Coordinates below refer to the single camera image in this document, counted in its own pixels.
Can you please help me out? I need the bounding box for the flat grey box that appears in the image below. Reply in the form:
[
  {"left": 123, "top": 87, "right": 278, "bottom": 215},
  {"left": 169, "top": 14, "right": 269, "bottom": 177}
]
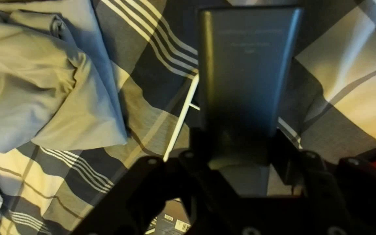
[{"left": 148, "top": 198, "right": 195, "bottom": 235}]

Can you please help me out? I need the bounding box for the folded blue-grey cloth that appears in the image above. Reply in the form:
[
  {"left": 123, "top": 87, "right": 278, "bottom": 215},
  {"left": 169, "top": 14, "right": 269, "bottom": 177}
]
[{"left": 0, "top": 0, "right": 131, "bottom": 153}]

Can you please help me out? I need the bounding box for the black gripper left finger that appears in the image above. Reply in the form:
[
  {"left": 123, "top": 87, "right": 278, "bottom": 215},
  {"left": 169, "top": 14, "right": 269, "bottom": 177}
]
[{"left": 71, "top": 148, "right": 213, "bottom": 235}]

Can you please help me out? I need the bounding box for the plaid yellow grey bedspread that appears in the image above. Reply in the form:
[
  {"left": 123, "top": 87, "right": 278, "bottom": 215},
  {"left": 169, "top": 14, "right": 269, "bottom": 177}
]
[{"left": 0, "top": 0, "right": 376, "bottom": 235}]

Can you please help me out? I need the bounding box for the white wire hanger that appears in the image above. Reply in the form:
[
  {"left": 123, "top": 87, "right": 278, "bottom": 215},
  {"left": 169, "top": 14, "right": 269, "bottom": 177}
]
[{"left": 162, "top": 73, "right": 201, "bottom": 163}]

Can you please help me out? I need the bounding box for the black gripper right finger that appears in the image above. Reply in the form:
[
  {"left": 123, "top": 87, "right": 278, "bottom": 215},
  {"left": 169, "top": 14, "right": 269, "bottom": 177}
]
[{"left": 277, "top": 129, "right": 376, "bottom": 235}]

